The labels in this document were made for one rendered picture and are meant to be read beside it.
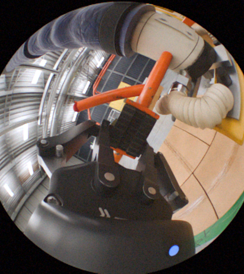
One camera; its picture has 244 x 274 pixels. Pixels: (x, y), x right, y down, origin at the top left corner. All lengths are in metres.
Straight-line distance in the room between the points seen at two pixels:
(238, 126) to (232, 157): 0.40
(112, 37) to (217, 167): 0.62
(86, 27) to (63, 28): 0.09
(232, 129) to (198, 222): 0.49
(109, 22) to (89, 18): 0.06
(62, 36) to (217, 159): 0.77
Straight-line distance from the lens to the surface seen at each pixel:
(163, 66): 0.18
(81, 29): 0.24
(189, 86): 0.21
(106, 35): 0.20
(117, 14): 0.19
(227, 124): 0.16
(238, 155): 0.55
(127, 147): 0.15
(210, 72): 0.29
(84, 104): 0.19
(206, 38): 0.65
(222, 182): 0.53
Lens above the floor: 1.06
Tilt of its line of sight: 5 degrees down
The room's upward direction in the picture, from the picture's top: 64 degrees counter-clockwise
